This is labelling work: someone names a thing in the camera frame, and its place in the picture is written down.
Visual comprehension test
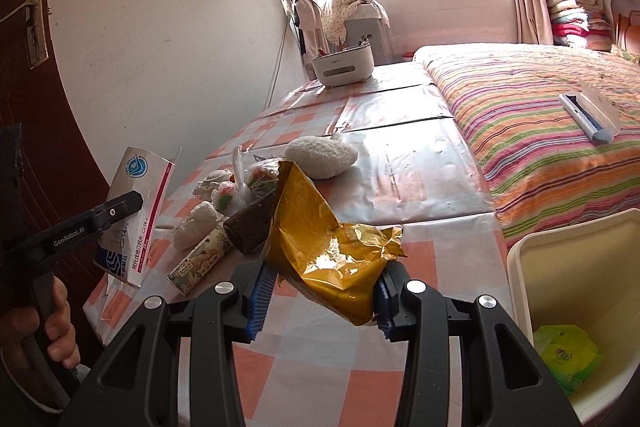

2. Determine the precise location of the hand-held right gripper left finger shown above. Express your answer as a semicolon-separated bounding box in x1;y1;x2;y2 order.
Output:
59;264;278;427

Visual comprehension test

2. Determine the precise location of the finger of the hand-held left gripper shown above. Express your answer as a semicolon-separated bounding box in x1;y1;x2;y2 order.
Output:
90;190;146;229

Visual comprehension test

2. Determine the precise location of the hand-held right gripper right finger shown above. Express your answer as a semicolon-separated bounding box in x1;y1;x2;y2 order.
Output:
372;264;583;427

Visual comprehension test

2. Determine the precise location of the white medicine box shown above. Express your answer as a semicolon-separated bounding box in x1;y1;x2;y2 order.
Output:
94;146;182;290

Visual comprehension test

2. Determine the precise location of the yellow foil snack bag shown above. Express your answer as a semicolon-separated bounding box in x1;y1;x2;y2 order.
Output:
264;159;405;328

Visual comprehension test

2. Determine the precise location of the white bun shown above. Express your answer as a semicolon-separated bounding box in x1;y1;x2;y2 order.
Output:
172;201;226;252

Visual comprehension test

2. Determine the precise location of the clear plastic bag with cup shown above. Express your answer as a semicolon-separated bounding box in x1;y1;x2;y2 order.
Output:
230;144;288;210

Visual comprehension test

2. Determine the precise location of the white fuzzy lace cloth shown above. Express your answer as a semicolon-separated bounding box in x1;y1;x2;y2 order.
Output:
284;134;360;180

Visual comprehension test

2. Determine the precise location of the cream plastic bin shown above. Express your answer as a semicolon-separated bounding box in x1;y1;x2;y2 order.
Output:
506;207;640;425

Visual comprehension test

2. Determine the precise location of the person's left hand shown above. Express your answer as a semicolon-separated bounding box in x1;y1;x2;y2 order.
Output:
0;279;82;378

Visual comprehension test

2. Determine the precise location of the brown wrapper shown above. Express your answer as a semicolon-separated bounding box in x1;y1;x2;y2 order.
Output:
222;189;281;256

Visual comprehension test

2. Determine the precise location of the crumpled printed wrapper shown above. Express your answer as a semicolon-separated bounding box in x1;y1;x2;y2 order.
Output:
192;169;238;212

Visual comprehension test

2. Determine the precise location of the orange checked tablecloth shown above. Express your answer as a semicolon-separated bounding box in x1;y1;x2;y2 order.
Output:
82;62;516;427

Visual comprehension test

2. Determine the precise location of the brown wooden door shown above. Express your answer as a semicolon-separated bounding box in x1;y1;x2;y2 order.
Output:
0;0;118;358

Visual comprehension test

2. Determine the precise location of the green packet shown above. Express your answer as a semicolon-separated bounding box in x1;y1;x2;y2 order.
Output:
531;324;605;395

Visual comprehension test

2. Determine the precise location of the bed with striped sheet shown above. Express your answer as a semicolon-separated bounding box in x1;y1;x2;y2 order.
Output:
412;43;640;253

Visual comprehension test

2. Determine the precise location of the white storage caddy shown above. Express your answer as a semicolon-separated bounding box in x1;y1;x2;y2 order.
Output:
311;34;377;88

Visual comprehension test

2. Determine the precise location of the grey cabinet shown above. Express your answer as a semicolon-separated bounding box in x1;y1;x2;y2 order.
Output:
345;4;391;62

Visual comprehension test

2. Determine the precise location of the white and blue bed brush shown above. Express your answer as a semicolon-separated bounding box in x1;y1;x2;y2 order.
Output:
558;82;622;144

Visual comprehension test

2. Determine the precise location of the pile of dotted clothes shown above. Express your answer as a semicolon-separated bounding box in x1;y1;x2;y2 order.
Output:
314;0;391;50

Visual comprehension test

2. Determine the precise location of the floral pillow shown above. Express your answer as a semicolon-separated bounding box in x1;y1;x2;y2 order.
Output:
610;44;640;64

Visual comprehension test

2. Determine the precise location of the wooden headboard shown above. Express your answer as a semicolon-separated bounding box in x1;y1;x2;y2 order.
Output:
610;0;640;58

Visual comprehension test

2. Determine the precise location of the brass door handle plate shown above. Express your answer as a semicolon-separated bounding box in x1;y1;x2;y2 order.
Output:
0;0;51;68

